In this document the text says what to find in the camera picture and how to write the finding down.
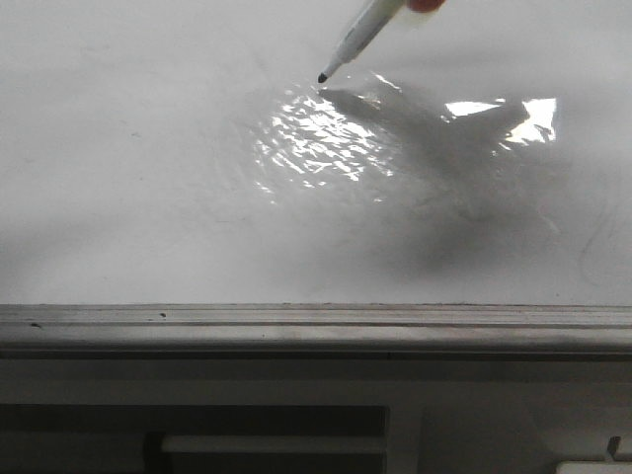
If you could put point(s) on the white black whiteboard marker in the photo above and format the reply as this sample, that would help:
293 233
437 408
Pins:
374 16

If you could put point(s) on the red magnet taped to marker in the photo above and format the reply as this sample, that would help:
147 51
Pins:
416 13

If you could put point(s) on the white whiteboard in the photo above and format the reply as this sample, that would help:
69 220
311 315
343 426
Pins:
182 152

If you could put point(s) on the white marker tray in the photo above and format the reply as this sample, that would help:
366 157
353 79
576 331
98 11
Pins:
594 467

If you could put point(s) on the aluminium whiteboard frame rail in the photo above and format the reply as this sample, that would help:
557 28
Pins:
446 329

